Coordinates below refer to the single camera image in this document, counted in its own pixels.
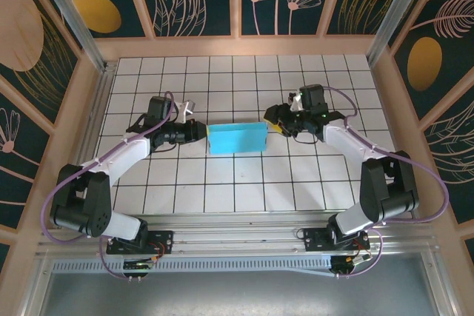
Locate blue and white cloth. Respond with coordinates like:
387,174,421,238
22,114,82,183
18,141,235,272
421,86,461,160
206,121,270,156

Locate dark panel large pink disc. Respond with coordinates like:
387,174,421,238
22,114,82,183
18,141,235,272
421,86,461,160
0,0,81,135

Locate small black controller board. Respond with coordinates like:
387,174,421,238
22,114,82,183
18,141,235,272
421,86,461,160
331,255,371,275
121,256,156,272

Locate dark panel orange oval fern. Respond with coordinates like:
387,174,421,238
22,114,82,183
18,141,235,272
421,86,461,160
388,0,474,121

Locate dark panel single pink flower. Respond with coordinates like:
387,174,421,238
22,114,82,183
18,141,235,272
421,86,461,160
0,93,51,232

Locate grey metal plate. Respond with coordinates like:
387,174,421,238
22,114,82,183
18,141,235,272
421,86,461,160
21,252,458,316

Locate dark panel pink fern fronds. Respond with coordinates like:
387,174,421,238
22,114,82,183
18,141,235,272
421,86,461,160
421,97,474,226

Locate thin black right gripper cable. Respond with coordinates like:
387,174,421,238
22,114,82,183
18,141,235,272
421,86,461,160
294,132,320,146

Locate aluminium side rail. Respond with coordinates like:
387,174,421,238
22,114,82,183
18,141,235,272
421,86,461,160
61,62,118,228

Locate long aluminium base rail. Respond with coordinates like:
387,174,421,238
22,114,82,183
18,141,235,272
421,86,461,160
35,212,441,258

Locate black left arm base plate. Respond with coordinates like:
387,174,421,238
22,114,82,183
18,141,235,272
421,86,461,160
106,229,175,256

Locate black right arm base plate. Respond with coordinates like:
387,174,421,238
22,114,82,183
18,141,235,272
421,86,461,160
303,226,371,252

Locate grey slotted cable duct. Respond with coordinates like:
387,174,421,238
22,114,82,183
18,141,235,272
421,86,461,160
51,256,334,277

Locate aluminium corner post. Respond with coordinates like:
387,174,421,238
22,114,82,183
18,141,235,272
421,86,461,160
29,0,108,73
366,0,423,67

